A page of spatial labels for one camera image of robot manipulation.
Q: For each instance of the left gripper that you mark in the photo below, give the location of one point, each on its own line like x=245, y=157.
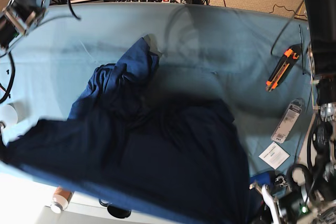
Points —
x=289, y=208

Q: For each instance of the blue t-shirt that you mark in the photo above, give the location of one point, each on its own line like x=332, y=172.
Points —
x=181, y=160

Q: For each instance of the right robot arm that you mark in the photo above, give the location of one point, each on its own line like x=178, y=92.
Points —
x=18, y=19

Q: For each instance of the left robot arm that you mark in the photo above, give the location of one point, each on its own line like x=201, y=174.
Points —
x=311, y=198

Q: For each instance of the blue box with knob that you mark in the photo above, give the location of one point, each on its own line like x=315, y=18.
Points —
x=267, y=178

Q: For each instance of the white paper leaflet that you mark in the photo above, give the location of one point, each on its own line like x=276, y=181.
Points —
x=274, y=155

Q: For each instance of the clear plastic blister pack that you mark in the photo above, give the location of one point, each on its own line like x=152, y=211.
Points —
x=288, y=120

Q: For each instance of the teal table cloth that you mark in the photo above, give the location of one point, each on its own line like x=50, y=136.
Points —
x=205, y=53

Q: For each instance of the orange black utility knife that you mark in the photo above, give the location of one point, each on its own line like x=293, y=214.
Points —
x=283, y=67

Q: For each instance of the black yellow-dotted mug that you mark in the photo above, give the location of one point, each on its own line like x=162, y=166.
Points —
x=115, y=211

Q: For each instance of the orange bottle white cap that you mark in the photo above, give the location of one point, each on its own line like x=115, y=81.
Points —
x=60, y=200

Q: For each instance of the translucent plastic cup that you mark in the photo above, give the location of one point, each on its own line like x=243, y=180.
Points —
x=8, y=116

